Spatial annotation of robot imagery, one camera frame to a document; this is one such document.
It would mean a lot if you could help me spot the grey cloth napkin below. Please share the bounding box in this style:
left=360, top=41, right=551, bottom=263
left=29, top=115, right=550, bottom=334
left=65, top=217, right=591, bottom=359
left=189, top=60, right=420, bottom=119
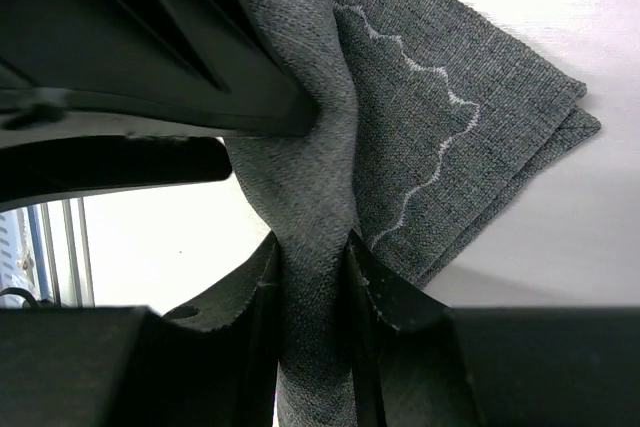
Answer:
left=226, top=0, right=600, bottom=426

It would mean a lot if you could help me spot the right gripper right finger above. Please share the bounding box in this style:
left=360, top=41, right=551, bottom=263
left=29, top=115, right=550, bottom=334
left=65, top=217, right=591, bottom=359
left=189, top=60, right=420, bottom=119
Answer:
left=345, top=233, right=639, bottom=426

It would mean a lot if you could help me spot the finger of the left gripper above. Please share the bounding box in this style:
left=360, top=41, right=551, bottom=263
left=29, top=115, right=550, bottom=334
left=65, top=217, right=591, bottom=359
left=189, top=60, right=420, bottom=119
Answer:
left=1, top=89, right=232, bottom=211
left=1, top=0, right=319, bottom=137

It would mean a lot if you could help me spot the aluminium mounting rail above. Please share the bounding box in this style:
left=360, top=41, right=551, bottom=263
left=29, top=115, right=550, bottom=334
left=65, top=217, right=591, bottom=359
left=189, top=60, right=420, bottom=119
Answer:
left=27, top=197, right=95, bottom=307

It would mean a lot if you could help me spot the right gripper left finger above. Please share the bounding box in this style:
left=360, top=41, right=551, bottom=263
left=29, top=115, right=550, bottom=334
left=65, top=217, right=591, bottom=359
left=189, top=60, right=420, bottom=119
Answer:
left=1, top=235, right=280, bottom=426

